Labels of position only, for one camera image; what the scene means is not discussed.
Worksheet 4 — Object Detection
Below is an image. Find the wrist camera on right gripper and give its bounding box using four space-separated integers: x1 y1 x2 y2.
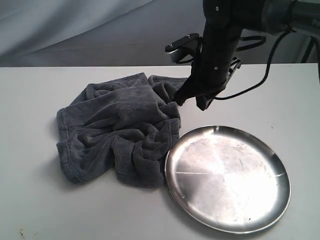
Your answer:
164 33 201 64

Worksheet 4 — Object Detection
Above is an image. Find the grey backdrop cloth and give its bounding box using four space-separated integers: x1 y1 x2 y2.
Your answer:
0 0 320 68

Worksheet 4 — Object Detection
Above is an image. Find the black stand pole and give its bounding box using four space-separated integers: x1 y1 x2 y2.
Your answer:
300 37 315 64

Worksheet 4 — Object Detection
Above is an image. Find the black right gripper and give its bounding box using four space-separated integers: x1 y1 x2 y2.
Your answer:
174 0 268 111

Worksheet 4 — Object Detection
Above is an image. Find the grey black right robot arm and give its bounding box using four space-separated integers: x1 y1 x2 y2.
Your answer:
173 0 320 111

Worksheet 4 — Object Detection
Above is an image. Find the grey-blue fleece towel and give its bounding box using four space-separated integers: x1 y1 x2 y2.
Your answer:
56 73 185 188

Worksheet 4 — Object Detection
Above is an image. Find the round stainless steel plate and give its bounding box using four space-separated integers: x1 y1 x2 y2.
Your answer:
164 125 291 235

